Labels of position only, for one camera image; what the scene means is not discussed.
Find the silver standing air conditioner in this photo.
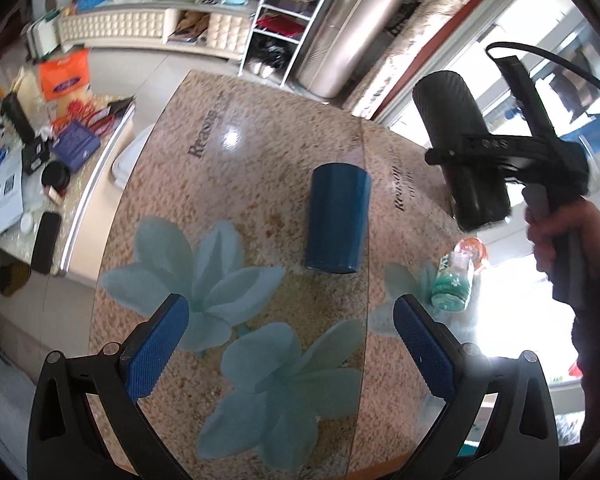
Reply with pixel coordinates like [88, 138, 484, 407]
[294, 0, 403, 100]

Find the black round container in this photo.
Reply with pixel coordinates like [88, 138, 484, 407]
[41, 160, 71, 194]

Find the dark blue plastic cup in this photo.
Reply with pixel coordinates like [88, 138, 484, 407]
[304, 162, 372, 274]

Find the person's right hand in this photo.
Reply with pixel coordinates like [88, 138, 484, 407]
[526, 198, 600, 309]

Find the white tufted tv cabinet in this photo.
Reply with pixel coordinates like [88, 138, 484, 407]
[57, 0, 257, 61]

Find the black smartphone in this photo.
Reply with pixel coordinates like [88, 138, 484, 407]
[30, 211, 61, 275]

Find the dark blue box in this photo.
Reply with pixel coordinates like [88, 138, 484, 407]
[52, 120, 100, 174]

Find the green white tissue pack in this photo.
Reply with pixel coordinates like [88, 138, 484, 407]
[430, 236, 488, 312]

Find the orange plastic bag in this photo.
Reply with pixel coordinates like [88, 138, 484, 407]
[38, 50, 91, 102]

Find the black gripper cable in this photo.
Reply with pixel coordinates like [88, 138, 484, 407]
[484, 40, 600, 106]

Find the white metal shelf rack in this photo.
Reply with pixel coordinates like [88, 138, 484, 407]
[239, 0, 326, 86]

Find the small black box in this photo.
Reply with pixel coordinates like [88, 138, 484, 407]
[21, 136, 50, 176]

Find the white paper with QR codes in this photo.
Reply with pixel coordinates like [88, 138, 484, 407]
[0, 151, 23, 235]

